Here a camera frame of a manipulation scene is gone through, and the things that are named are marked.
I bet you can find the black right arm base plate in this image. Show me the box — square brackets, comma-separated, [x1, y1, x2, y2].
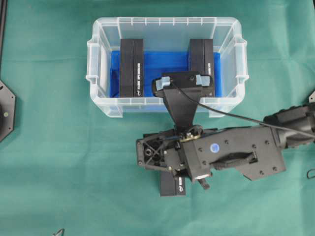
[309, 91, 315, 103]

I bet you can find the green table cloth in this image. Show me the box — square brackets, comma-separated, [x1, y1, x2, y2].
[0, 0, 315, 236]

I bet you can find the clear plastic storage case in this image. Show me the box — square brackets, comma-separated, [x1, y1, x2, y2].
[86, 17, 249, 118]

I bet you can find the black aluminium frame rail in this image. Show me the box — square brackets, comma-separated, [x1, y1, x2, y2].
[0, 0, 8, 64]

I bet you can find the blue liner in case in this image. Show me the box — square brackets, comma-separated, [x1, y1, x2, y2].
[108, 50, 222, 98]

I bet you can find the black RealSense D435i box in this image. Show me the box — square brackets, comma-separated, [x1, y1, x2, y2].
[188, 39, 215, 97]
[119, 39, 144, 98]

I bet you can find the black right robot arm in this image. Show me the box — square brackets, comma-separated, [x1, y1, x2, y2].
[136, 104, 315, 189]

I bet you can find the black RealSense D415 box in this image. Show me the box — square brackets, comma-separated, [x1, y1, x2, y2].
[160, 172, 186, 197]

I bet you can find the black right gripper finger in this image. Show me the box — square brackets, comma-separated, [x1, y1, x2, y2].
[136, 131, 182, 171]

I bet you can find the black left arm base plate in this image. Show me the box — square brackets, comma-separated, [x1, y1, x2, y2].
[0, 81, 16, 142]

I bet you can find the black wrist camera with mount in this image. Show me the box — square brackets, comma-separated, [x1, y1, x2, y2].
[151, 71, 215, 132]

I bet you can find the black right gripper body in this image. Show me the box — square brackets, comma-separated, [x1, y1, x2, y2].
[169, 126, 286, 189]

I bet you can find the black camera cable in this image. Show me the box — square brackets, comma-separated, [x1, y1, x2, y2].
[168, 78, 315, 138]

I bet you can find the small metal clip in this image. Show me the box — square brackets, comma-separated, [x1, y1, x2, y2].
[52, 228, 65, 236]

